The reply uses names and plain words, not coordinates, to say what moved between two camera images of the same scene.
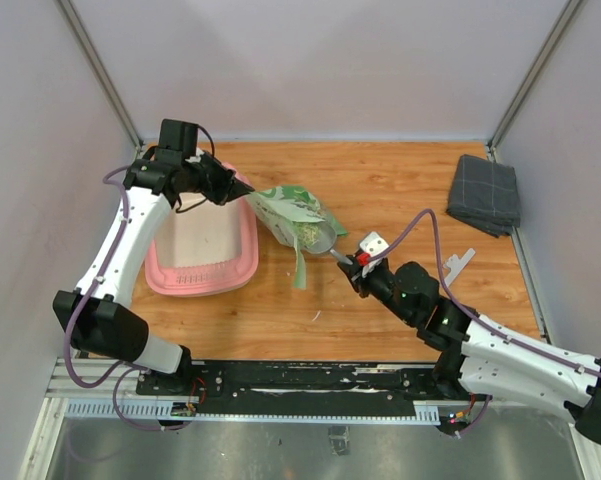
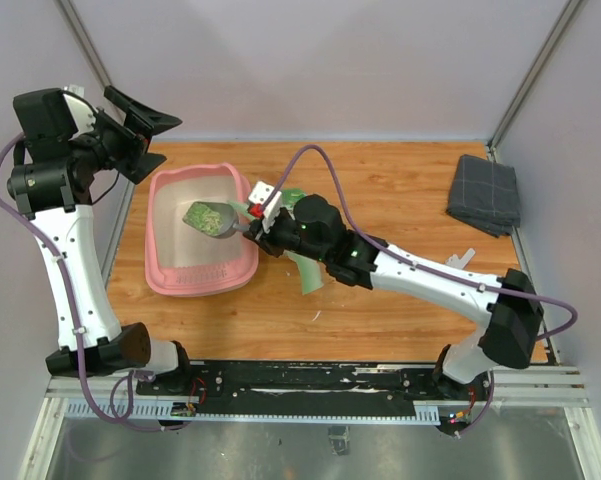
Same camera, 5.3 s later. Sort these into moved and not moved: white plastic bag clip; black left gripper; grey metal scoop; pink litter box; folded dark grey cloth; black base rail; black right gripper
Moved: black left gripper; black right gripper; grey metal scoop
Not moved: folded dark grey cloth; black base rail; pink litter box; white plastic bag clip
